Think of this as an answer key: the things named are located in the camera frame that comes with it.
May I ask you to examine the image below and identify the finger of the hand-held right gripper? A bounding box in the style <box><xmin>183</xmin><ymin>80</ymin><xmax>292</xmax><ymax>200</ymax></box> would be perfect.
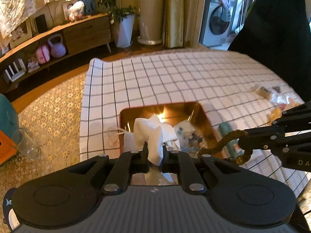
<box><xmin>238</xmin><ymin>119</ymin><xmax>311</xmax><ymax>152</ymax></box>
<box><xmin>281</xmin><ymin>101</ymin><xmax>311</xmax><ymax>123</ymax></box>

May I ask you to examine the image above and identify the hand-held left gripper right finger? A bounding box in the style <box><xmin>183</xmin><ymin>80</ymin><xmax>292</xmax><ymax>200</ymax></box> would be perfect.
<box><xmin>162</xmin><ymin>148</ymin><xmax>246</xmax><ymax>195</ymax></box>

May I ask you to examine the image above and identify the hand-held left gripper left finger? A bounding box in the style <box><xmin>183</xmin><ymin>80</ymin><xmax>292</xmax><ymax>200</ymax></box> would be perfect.
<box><xmin>63</xmin><ymin>142</ymin><xmax>149</xmax><ymax>195</ymax></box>

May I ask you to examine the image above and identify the white tissue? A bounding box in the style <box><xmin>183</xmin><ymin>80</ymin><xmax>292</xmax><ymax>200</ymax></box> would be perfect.
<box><xmin>133</xmin><ymin>113</ymin><xmax>181</xmax><ymax>185</ymax></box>

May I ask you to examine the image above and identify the brown braided hair tie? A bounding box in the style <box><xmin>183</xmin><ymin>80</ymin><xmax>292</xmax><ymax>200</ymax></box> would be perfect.
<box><xmin>197</xmin><ymin>130</ymin><xmax>254</xmax><ymax>167</ymax></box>

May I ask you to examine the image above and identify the gold tin box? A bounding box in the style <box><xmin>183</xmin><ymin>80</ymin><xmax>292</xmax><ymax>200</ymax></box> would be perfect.
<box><xmin>119</xmin><ymin>101</ymin><xmax>225</xmax><ymax>161</ymax></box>

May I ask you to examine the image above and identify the pink and white bunny plush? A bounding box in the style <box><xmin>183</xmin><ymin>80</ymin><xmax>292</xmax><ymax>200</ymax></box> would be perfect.
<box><xmin>268</xmin><ymin>96</ymin><xmax>304</xmax><ymax>122</ymax></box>

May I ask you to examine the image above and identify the white and teal tissue pack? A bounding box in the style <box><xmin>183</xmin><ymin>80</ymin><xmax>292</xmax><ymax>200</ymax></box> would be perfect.
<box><xmin>218</xmin><ymin>122</ymin><xmax>244</xmax><ymax>157</ymax></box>

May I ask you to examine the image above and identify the clear snack packet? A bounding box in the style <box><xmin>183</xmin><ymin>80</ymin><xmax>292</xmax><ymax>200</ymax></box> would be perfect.
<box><xmin>251</xmin><ymin>84</ymin><xmax>283</xmax><ymax>100</ymax></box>

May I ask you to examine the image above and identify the black cloth-draped chair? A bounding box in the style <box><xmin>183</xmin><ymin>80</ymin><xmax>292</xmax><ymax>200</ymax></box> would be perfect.
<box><xmin>228</xmin><ymin>0</ymin><xmax>311</xmax><ymax>102</ymax></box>

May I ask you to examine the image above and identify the white checkered tablecloth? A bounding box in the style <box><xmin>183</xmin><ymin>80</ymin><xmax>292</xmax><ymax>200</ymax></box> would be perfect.
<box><xmin>79</xmin><ymin>50</ymin><xmax>311</xmax><ymax>199</ymax></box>

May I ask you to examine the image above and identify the beige patterned rug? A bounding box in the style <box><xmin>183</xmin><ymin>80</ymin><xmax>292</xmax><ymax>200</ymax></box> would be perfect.
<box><xmin>0</xmin><ymin>72</ymin><xmax>88</xmax><ymax>201</ymax></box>

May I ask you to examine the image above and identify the clear glass jar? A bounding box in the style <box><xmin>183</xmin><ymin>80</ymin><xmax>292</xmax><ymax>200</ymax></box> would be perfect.
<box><xmin>11</xmin><ymin>128</ymin><xmax>41</xmax><ymax>161</ymax></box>

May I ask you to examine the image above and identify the white washing machine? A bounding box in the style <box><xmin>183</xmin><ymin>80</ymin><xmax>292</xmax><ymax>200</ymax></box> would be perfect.
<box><xmin>199</xmin><ymin>0</ymin><xmax>244</xmax><ymax>48</ymax></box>

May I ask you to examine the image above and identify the orange box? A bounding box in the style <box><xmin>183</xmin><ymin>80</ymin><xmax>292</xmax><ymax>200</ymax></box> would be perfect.
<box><xmin>0</xmin><ymin>130</ymin><xmax>17</xmax><ymax>168</ymax></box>

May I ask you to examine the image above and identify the white planter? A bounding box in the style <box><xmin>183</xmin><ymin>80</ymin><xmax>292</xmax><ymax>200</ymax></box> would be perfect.
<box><xmin>114</xmin><ymin>14</ymin><xmax>135</xmax><ymax>48</ymax></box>

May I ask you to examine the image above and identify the teal stool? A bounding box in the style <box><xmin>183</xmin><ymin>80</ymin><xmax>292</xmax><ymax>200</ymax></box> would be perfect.
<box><xmin>0</xmin><ymin>93</ymin><xmax>20</xmax><ymax>144</ymax></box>

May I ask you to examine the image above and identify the purple kettlebell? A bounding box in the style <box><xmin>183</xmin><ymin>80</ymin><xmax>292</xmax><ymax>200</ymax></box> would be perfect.
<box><xmin>47</xmin><ymin>34</ymin><xmax>67</xmax><ymax>58</ymax></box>

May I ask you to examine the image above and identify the wooden sideboard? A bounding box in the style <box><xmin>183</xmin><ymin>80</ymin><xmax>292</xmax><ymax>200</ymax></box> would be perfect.
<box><xmin>0</xmin><ymin>13</ymin><xmax>114</xmax><ymax>96</ymax></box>

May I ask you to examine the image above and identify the pink toy case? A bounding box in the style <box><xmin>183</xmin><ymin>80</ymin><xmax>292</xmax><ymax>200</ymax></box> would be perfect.
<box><xmin>36</xmin><ymin>44</ymin><xmax>51</xmax><ymax>65</ymax></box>

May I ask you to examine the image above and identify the white router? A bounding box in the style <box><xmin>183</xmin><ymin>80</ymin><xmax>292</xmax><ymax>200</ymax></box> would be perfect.
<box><xmin>4</xmin><ymin>58</ymin><xmax>27</xmax><ymax>83</ymax></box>

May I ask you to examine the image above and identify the beige cylindrical air conditioner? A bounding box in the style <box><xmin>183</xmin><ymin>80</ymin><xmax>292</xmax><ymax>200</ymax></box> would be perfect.
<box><xmin>137</xmin><ymin>0</ymin><xmax>169</xmax><ymax>45</ymax></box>

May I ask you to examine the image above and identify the yellow curtain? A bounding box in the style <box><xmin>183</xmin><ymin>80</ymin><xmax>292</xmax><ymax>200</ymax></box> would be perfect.
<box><xmin>162</xmin><ymin>0</ymin><xmax>207</xmax><ymax>49</ymax></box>

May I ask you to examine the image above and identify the white and pink plastic bag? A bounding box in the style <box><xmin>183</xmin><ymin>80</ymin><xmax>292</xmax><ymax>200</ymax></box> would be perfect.
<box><xmin>67</xmin><ymin>0</ymin><xmax>84</xmax><ymax>21</ymax></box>

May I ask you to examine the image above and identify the blue decorative box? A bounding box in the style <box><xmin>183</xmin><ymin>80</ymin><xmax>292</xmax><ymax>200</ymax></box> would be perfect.
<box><xmin>84</xmin><ymin>0</ymin><xmax>98</xmax><ymax>15</ymax></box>

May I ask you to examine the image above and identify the black speaker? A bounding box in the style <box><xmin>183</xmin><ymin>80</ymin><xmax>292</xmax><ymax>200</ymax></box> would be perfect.
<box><xmin>34</xmin><ymin>14</ymin><xmax>48</xmax><ymax>34</ymax></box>

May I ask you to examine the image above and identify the framed picture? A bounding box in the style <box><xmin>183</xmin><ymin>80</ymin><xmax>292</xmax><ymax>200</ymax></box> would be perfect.
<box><xmin>9</xmin><ymin>20</ymin><xmax>33</xmax><ymax>49</ymax></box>

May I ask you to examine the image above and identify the white lace cloth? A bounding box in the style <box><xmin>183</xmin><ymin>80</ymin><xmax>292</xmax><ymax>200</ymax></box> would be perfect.
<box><xmin>0</xmin><ymin>0</ymin><xmax>87</xmax><ymax>40</ymax></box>

